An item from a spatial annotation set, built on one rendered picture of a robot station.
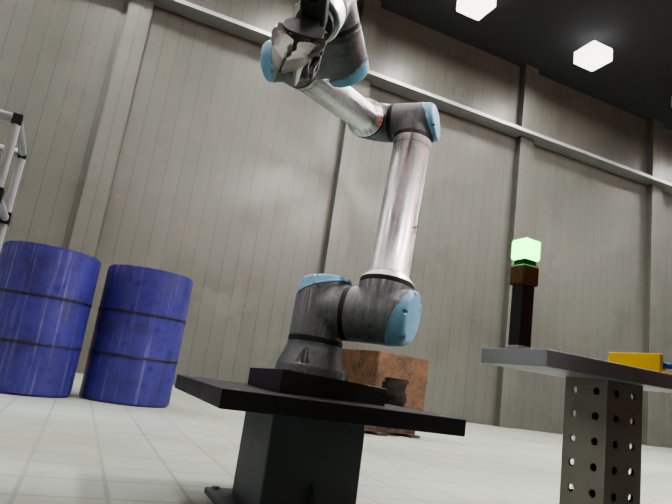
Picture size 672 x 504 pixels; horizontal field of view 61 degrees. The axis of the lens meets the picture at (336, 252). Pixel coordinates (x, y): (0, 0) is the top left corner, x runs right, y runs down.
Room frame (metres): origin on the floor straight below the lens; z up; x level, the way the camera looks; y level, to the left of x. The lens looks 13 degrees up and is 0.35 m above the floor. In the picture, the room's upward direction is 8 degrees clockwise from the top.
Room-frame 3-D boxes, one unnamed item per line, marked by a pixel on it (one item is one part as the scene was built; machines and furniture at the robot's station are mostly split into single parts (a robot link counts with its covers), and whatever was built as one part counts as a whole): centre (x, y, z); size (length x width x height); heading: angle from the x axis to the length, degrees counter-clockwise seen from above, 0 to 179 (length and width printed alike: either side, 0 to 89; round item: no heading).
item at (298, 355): (1.58, 0.02, 0.40); 0.19 x 0.19 x 0.10
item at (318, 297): (1.58, 0.01, 0.54); 0.17 x 0.15 x 0.18; 67
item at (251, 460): (1.58, 0.02, 0.15); 0.60 x 0.60 x 0.30; 22
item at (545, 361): (1.15, -0.54, 0.44); 0.43 x 0.17 x 0.03; 115
